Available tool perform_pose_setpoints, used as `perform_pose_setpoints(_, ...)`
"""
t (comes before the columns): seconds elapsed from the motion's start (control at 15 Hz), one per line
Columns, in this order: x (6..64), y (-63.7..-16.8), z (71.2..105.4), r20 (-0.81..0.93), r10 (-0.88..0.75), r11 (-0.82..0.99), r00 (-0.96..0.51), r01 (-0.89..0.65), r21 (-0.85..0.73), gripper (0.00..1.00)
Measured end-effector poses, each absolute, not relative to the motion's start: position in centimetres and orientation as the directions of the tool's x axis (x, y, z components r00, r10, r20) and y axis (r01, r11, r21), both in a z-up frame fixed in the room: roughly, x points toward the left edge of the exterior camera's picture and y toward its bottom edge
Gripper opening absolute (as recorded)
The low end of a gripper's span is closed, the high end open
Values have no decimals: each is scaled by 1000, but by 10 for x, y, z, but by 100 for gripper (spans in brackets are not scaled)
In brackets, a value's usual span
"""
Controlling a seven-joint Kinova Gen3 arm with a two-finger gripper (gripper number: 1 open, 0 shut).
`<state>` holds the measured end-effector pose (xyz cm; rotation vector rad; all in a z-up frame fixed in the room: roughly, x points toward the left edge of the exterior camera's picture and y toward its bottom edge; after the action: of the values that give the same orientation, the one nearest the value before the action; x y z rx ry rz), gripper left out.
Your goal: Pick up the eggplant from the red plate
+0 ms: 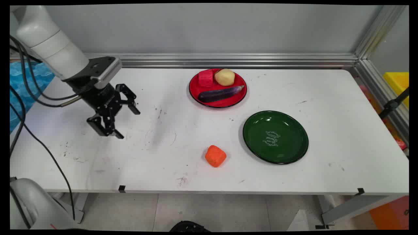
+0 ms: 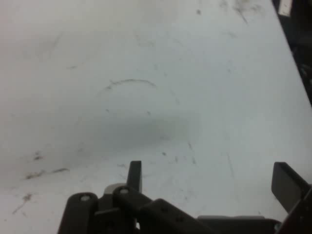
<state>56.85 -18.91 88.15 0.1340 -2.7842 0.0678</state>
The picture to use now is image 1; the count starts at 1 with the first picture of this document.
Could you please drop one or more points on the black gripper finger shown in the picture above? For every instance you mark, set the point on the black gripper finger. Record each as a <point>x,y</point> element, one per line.
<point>104,129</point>
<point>129,96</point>

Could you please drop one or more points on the red plate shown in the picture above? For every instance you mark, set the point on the red plate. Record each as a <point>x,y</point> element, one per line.
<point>209,99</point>

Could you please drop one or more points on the black round object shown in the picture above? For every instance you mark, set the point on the black round object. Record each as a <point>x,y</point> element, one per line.
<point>189,227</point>

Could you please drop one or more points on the green plate with white print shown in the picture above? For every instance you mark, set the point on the green plate with white print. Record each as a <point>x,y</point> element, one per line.
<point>277,137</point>

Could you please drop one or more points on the grey table leg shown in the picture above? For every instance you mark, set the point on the grey table leg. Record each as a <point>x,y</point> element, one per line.
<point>80,205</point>
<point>352,207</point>

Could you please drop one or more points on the aluminium frame rail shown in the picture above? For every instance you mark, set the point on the aluminium frame rail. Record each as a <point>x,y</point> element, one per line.
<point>378,85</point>
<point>228,60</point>

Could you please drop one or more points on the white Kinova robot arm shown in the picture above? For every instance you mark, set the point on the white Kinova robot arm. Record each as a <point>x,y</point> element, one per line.
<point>49,42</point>

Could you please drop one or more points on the red toy cube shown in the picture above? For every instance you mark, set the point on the red toy cube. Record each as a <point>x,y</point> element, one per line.
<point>205,78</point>

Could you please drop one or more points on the aluminium frame post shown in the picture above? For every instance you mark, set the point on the aluminium frame post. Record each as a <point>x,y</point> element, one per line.
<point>378,31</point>

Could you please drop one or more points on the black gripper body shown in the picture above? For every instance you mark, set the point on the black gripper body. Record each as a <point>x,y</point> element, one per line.
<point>99,98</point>

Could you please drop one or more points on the purple toy eggplant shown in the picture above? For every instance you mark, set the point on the purple toy eggplant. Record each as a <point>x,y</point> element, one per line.
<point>218,94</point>

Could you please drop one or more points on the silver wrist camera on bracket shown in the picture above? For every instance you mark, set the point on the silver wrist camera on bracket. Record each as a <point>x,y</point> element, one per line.
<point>106,70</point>

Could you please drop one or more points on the blue foam mat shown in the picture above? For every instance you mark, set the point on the blue foam mat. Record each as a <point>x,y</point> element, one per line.
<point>23,85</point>

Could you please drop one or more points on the orange toy fruit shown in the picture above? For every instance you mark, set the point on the orange toy fruit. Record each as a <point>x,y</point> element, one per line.
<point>215,156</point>

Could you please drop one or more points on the yellow toy potato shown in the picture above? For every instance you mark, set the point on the yellow toy potato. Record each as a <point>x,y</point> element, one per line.
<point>224,77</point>

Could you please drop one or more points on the yellow bin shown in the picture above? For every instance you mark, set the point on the yellow bin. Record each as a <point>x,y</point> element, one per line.
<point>398,83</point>

